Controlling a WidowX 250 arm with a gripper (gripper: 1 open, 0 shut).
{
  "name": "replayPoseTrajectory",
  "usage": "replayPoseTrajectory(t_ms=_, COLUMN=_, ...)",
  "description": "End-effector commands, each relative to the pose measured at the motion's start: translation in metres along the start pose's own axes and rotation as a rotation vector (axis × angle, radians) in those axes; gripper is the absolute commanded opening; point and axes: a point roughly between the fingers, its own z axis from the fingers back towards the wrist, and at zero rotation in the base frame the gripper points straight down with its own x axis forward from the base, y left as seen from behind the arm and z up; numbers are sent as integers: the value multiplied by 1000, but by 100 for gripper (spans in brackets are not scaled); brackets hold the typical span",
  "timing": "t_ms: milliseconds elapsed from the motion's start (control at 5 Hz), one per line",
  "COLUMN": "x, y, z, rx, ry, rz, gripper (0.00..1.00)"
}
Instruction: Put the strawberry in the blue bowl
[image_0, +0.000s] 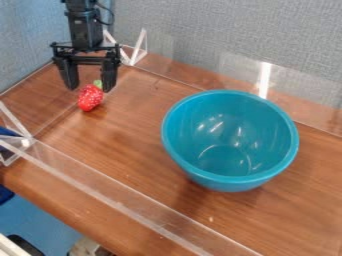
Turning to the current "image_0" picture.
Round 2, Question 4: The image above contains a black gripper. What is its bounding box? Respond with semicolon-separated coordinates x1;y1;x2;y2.
51;9;120;93

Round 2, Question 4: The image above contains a red toy strawberry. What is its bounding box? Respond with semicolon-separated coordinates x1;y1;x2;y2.
78;80;104;111

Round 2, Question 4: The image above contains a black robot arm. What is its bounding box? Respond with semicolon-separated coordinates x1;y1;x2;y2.
51;0;122;93

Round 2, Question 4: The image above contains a blue plastic bowl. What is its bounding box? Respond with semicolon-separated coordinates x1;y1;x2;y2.
160;90;299;192

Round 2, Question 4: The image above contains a dark blue object at left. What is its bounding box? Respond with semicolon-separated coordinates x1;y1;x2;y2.
0;125;20;206

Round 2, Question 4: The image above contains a clear acrylic front barrier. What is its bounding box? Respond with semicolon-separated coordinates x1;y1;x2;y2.
0;138;262;256

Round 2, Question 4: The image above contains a clear acrylic barrier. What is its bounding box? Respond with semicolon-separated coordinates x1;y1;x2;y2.
0;138;262;256
120;33;342;137

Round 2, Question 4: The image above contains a clear acrylic back barrier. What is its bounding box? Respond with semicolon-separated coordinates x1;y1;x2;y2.
120;33;342;137

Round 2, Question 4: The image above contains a black object bottom left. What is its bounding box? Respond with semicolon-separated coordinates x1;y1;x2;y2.
7;234;45;256

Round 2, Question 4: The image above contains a clear acrylic corner bracket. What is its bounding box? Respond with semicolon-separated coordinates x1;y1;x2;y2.
119;29;148;66

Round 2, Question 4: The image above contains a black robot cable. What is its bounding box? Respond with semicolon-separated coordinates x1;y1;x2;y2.
94;2;115;26

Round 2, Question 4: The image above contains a clear acrylic left bracket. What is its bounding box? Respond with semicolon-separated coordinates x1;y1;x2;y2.
0;101;35;166

